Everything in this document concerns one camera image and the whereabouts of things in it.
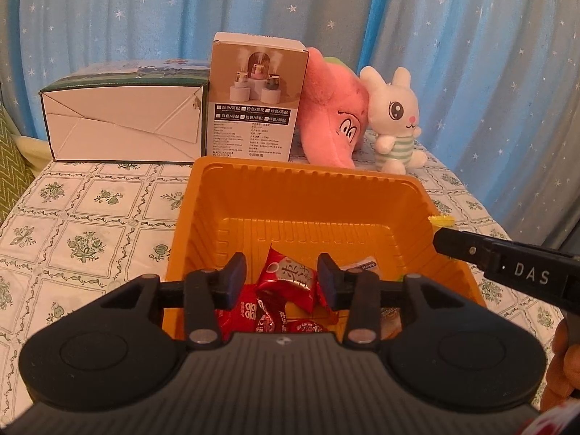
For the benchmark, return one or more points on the humidifier product box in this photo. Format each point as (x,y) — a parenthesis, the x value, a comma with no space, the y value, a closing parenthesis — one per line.
(256,99)

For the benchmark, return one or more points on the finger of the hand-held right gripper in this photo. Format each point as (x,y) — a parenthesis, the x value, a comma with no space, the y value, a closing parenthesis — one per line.
(457,247)

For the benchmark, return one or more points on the small red snack packet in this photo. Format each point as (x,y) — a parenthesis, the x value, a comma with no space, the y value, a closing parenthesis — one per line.
(285,276)

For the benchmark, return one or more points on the white rabbit plush toy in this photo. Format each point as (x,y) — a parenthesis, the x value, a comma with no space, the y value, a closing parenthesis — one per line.
(394,118)

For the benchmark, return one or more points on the dark red snack packet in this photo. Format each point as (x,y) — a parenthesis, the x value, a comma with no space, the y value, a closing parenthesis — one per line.
(303,326)

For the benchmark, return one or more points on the yellow snack packet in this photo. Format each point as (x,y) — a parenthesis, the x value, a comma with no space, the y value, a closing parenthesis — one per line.
(442,220)

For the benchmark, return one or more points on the red printed clothing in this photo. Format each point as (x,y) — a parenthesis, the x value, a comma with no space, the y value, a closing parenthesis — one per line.
(559,422)

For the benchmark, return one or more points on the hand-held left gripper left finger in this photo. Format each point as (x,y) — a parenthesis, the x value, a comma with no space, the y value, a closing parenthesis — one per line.
(235,277)

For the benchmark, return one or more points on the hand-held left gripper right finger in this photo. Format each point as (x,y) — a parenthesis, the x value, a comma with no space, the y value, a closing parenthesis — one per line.
(327,282)

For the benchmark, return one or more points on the cream sofa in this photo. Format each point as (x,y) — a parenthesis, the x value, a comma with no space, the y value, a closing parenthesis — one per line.
(34,152)

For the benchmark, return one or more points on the blue star curtain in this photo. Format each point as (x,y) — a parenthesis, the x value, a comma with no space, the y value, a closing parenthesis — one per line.
(408,18)

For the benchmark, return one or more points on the green zigzag cushion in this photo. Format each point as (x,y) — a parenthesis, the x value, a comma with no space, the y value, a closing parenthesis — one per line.
(11,158)

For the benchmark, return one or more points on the white cardboard box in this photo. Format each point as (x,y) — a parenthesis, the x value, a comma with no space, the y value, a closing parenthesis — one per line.
(122,122)

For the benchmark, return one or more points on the white snack packet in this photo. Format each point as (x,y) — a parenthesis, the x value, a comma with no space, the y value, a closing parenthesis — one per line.
(362,263)

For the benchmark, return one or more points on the pink plush toy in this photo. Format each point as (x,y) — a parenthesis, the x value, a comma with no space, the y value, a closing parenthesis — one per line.
(333,113)

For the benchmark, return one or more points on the orange plastic tray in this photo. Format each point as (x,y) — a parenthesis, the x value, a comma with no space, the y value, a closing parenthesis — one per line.
(294,199)

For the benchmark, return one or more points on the person's right hand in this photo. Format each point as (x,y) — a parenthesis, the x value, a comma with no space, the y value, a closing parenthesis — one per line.
(564,362)

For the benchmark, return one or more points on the large red snack packet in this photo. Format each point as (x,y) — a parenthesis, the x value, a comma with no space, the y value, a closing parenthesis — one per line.
(244,316)

